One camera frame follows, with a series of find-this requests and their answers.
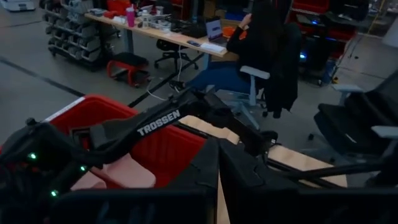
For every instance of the long wooden desk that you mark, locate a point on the long wooden desk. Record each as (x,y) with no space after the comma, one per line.
(174,36)

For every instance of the dark smartphone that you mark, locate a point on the dark smartphone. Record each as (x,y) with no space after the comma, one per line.
(193,43)

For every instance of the white bottle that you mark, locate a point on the white bottle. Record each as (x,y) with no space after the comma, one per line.
(145,19)

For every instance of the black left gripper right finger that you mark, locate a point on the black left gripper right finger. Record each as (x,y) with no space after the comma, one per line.
(248,180)

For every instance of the person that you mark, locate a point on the person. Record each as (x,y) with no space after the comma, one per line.
(264,46)

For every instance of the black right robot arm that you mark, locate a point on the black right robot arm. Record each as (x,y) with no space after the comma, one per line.
(158,123)

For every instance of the large red plastic bin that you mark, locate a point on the large red plastic bin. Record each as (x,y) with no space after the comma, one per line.
(168,152)

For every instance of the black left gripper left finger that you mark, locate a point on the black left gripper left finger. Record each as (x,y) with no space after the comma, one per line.
(199,174)

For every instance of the black office chair grey armrests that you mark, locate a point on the black office chair grey armrests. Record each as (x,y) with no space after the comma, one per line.
(342,124)

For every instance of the pink slide sandal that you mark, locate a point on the pink slide sandal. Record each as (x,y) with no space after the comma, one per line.
(130,174)

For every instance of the small black office chair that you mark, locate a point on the small black office chair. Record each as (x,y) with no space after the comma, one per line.
(169,46)

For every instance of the red rolling stool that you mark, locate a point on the red rolling stool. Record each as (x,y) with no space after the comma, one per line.
(129,60)

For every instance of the white paper pad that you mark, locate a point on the white paper pad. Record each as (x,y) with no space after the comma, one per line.
(213,47)

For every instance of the white storage box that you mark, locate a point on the white storage box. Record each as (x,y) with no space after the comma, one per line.
(17,4)

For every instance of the black jacket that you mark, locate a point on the black jacket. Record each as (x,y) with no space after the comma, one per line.
(284,77)

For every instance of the red and black workbench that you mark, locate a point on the red and black workbench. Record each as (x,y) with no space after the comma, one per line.
(326,34)

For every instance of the open laptop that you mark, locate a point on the open laptop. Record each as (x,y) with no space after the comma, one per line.
(214,29)

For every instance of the pink drink bottle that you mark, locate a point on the pink drink bottle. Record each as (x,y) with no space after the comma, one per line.
(130,17)

